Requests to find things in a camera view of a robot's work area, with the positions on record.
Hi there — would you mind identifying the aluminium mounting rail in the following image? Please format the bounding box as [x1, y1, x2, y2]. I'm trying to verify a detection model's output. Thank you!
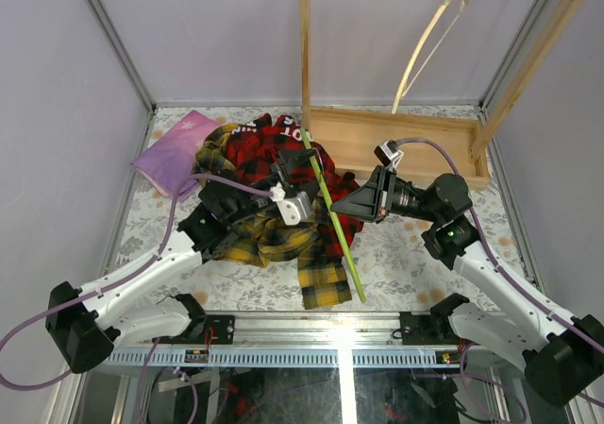
[70, 308, 577, 368]

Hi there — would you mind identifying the wooden clothes rack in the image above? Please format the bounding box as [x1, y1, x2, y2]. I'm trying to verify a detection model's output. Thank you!
[299, 0, 584, 190]

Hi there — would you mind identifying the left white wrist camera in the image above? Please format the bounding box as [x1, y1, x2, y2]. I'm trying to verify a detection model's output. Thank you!
[270, 183, 312, 227]

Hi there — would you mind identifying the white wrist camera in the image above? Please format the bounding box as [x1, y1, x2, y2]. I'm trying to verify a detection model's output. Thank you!
[270, 183, 312, 227]
[374, 140, 404, 170]

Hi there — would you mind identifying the yellow plaid shirt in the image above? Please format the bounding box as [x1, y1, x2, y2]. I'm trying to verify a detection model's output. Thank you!
[193, 124, 352, 310]

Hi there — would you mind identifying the purple folded cloth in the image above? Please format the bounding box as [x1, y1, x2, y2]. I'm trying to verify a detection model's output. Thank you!
[131, 110, 220, 201]

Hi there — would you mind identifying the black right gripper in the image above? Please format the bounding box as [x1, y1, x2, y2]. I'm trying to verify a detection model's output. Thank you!
[330, 166, 443, 225]

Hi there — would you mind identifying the green clothes hanger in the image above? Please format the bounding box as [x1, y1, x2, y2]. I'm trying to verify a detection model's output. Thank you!
[300, 128, 366, 303]

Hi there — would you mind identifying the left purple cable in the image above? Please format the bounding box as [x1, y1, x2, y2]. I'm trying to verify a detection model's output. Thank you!
[0, 173, 279, 391]

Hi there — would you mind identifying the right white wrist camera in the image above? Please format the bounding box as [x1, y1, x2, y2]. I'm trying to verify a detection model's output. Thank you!
[374, 140, 404, 170]

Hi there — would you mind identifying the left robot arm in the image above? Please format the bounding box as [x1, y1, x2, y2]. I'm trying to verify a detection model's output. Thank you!
[45, 149, 319, 374]

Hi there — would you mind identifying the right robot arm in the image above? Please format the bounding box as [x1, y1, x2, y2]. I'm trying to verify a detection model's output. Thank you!
[332, 166, 603, 406]

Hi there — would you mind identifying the cream clothes hanger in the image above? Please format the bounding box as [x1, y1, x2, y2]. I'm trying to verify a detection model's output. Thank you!
[390, 0, 471, 115]

